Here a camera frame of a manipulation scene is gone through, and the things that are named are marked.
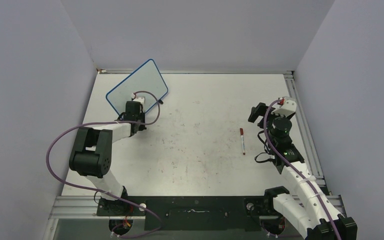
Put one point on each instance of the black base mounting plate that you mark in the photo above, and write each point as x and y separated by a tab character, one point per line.
197	213

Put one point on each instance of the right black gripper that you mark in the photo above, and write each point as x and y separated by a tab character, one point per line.
256	111

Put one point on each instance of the aluminium frame rail right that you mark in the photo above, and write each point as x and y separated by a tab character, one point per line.
308	142

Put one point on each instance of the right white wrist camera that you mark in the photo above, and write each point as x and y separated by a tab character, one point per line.
287	107

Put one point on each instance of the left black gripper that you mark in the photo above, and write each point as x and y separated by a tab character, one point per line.
142	114

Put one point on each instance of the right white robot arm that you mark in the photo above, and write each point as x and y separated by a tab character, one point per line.
302	202

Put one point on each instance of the red capped whiteboard marker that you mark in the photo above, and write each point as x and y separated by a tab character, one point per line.
241	131

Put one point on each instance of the aluminium frame rail front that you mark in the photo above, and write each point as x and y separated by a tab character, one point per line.
87	207

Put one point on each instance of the blue framed whiteboard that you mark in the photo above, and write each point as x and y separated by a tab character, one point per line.
145	78

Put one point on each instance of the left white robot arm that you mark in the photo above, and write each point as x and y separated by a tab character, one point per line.
91	155

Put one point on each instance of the aluminium frame rail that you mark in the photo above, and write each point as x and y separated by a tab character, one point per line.
87	207
308	142

